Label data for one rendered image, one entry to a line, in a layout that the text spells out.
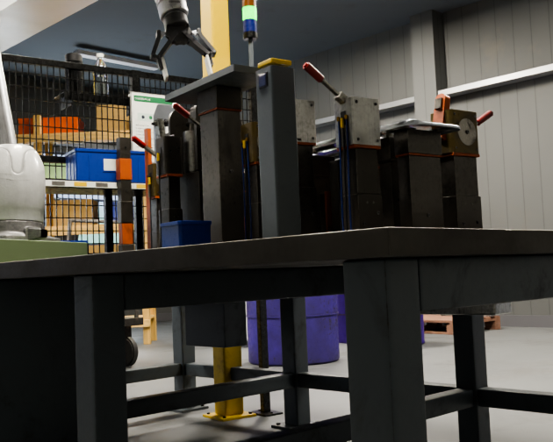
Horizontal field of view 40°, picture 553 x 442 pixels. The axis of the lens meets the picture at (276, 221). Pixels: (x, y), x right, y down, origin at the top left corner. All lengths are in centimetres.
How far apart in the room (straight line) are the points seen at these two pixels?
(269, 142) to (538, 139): 663
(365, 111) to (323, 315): 372
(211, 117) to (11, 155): 55
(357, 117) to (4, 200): 95
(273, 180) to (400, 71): 764
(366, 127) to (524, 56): 673
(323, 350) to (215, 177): 360
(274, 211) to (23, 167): 73
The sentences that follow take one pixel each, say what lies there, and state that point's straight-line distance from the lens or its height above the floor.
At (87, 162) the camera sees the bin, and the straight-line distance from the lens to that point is 307.
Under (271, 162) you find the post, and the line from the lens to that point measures 183.
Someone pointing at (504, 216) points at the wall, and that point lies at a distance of 846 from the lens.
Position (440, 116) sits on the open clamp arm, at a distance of 211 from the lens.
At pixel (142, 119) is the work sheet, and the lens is 340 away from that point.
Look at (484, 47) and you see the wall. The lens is 882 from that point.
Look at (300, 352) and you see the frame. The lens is 328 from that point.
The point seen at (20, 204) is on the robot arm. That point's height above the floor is 86.
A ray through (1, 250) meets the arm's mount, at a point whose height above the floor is 73.
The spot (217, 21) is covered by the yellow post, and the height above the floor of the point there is 185.
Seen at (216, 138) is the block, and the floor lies 101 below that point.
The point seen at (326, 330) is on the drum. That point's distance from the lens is 553.
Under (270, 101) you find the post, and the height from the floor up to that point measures 105.
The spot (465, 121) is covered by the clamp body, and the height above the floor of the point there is 103.
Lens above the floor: 64
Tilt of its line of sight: 4 degrees up
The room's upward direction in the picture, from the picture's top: 2 degrees counter-clockwise
